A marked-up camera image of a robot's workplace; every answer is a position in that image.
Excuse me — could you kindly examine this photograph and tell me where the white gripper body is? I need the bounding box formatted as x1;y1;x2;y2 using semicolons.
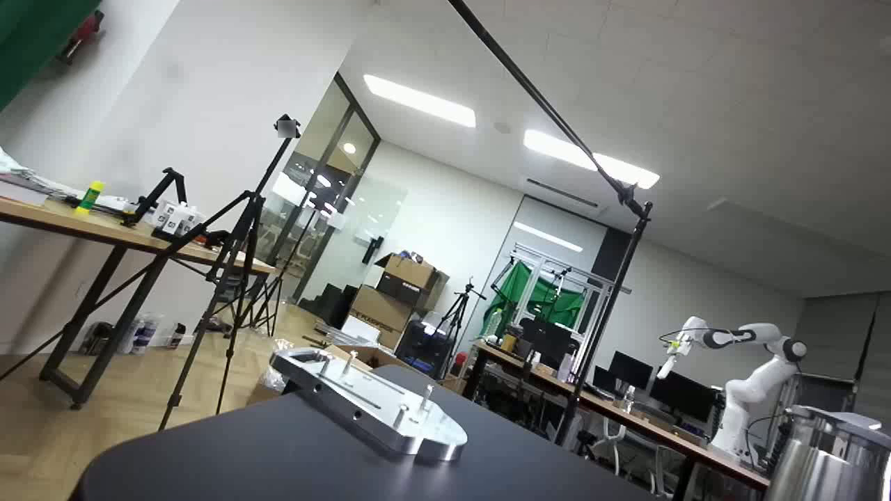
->
667;314;710;363

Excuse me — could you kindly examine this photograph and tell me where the wide black monitor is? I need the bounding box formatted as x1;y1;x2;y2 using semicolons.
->
647;367;725;425

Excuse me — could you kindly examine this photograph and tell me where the small black monitor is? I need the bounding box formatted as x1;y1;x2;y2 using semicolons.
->
604;347;658;392

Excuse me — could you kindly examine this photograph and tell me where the black boom pole stand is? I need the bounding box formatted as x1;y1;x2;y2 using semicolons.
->
448;0;658;449

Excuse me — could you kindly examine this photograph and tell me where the long wooden desk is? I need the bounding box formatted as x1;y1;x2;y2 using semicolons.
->
462;339;774;501

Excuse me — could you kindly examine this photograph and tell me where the wide green cloth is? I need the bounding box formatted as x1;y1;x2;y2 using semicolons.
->
526;275;589;331

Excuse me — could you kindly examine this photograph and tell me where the black monitor on stand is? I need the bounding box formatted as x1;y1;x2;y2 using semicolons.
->
515;314;578;371

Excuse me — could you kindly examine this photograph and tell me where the green cloth with long sleeves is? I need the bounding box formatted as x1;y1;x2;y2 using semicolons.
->
479;258;536;339

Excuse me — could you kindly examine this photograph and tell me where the long ceiling light panel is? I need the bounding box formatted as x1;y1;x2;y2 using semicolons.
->
522;126;667;196

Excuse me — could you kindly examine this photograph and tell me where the short black tripod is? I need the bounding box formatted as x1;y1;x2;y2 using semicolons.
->
433;282;487;375

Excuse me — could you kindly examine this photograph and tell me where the small cardboard box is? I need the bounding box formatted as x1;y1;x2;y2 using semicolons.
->
377;250;448;294

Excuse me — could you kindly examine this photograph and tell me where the large cardboard box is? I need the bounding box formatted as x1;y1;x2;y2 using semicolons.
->
349;283;417;338

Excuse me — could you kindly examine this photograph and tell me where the silver metal mounting plate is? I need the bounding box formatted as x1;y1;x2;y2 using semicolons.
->
267;346;472;464

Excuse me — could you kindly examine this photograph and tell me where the short ceiling light panel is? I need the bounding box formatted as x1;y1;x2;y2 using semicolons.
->
363;73;479;132

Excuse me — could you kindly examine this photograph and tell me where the black framed glass door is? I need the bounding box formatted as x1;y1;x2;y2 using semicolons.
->
262;69;385;311

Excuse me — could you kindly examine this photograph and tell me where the small black tabletop tripod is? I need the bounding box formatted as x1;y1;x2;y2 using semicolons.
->
122;165;189;232

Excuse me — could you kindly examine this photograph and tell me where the green yellow bottle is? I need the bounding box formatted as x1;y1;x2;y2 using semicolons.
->
74;179;108;221

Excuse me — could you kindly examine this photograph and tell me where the wooden table with black legs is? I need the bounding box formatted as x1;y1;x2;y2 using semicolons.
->
0;196;278;413

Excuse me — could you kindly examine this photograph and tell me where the stack of papers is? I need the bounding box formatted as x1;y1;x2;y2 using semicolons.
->
0;148;79;208

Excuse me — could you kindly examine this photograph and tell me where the tall black camera tripod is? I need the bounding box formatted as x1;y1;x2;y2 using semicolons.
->
153;111;306;435

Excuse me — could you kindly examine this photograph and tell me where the red wall fixture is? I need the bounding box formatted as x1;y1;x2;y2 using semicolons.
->
53;6;108;66

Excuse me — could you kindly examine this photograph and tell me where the green wall board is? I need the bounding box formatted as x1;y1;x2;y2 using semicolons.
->
0;0;103;111

